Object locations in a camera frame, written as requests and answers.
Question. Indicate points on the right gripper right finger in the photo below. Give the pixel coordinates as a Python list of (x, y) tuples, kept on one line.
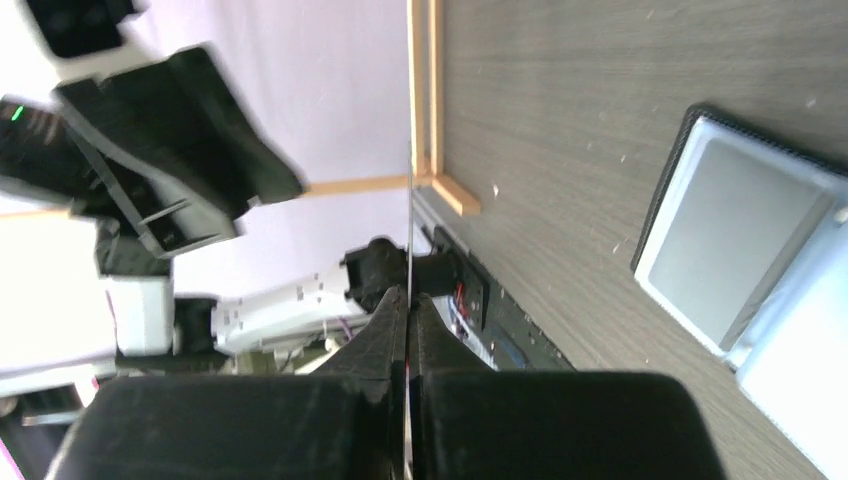
[(470, 421)]

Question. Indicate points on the black leather card holder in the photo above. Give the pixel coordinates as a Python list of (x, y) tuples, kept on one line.
[(745, 246)]

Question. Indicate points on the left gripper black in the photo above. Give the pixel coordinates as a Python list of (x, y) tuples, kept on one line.
[(174, 159)]

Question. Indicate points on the wooden rack frame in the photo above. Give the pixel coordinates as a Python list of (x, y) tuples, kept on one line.
[(425, 38)]

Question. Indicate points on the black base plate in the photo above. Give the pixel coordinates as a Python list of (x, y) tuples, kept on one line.
[(481, 312)]

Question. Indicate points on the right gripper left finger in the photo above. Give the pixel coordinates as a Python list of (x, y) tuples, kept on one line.
[(342, 421)]

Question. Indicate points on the black VIP credit card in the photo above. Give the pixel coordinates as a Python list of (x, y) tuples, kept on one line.
[(408, 437)]

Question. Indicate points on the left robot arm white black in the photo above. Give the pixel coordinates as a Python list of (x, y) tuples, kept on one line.
[(157, 329)]

